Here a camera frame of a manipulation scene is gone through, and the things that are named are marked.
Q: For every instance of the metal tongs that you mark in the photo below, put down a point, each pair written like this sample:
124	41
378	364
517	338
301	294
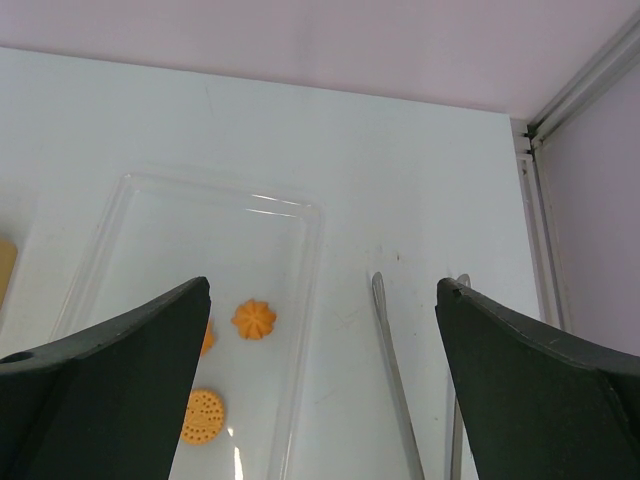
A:
400	401

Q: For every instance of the silver tin lid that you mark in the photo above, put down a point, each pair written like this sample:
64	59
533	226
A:
8	258

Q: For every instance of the right corner frame post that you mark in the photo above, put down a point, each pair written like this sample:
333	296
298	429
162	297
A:
604	69

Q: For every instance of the orange round biscuit right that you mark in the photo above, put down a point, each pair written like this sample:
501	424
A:
204	417

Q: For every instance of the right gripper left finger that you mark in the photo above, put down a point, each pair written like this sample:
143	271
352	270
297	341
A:
109	401

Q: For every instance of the clear plastic tray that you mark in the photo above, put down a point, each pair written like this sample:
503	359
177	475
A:
159	231

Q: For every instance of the orange swirl cookie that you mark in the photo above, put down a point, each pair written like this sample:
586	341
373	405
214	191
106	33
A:
254	320

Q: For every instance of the orange flower cookie upper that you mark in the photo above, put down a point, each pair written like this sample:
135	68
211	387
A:
209	338

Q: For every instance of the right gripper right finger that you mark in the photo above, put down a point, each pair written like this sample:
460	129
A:
537	402

